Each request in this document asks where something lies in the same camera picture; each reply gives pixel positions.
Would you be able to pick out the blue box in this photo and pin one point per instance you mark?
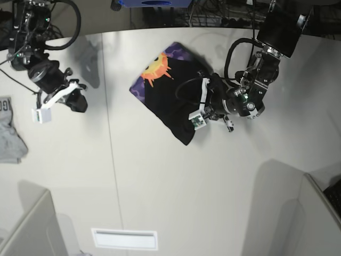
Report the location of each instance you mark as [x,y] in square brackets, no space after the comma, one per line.
[155,3]

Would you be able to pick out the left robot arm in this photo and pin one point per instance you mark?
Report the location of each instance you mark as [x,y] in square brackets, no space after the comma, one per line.
[243,96]

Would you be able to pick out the black power strip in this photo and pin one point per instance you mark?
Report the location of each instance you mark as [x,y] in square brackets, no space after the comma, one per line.
[244,23]

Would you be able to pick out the black T-shirt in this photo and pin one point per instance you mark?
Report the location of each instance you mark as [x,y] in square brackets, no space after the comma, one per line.
[171,87]

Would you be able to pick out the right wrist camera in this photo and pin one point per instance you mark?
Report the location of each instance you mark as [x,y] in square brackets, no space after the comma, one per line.
[41,115]

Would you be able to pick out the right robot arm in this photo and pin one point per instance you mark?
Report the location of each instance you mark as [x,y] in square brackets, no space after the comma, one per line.
[27,50]

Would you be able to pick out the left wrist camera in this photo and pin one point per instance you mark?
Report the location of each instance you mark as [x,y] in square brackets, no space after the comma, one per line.
[197,120]

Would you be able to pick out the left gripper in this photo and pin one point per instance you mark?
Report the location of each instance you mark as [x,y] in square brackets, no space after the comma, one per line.
[216,104]

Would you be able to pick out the grey folded garment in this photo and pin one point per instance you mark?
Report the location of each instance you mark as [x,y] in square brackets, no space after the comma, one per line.
[13,148]

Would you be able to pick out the black keyboard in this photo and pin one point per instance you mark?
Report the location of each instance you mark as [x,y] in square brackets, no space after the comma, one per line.
[333,194]

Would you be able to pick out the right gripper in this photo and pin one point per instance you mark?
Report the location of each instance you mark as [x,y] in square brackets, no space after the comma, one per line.
[49,78]

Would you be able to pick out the white partition panel left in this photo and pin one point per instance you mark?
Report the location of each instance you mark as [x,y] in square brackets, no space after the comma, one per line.
[37,232]

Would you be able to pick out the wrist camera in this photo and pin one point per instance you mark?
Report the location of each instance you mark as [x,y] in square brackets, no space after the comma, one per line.
[197,120]
[41,115]

